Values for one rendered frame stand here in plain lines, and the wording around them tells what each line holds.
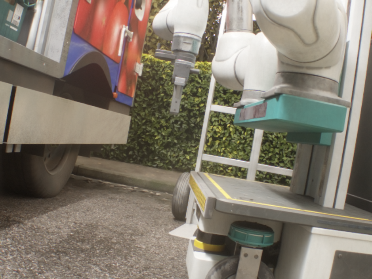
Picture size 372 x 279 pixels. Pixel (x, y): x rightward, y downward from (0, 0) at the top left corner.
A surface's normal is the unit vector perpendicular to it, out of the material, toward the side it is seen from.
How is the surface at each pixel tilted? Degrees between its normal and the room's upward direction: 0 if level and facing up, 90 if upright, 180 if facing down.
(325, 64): 141
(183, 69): 90
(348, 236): 90
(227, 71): 111
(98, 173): 77
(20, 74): 90
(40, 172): 96
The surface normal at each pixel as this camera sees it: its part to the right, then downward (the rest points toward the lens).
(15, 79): 0.98, 0.18
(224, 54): -0.87, -0.07
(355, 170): -0.98, -0.18
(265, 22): -0.76, 0.61
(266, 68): -0.27, -0.04
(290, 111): 0.04, 0.01
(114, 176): -0.05, -0.23
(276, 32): -0.48, 0.84
